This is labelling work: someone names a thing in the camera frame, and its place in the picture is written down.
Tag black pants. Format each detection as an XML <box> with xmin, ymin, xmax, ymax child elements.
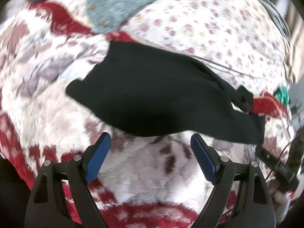
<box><xmin>65</xmin><ymin>41</ymin><xmax>265</xmax><ymax>145</ymax></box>

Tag right hand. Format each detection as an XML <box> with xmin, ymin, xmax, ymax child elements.
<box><xmin>267</xmin><ymin>179</ymin><xmax>291</xmax><ymax>224</ymax></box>

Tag red white fleece blanket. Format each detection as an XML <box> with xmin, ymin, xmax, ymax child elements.
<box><xmin>1</xmin><ymin>8</ymin><xmax>294</xmax><ymax>227</ymax></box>

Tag floral quilt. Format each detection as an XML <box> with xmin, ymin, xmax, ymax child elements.
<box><xmin>53</xmin><ymin>0</ymin><xmax>289</xmax><ymax>86</ymax></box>

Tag thin black cable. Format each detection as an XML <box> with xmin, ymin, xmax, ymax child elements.
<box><xmin>189</xmin><ymin>54</ymin><xmax>258</xmax><ymax>79</ymax></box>

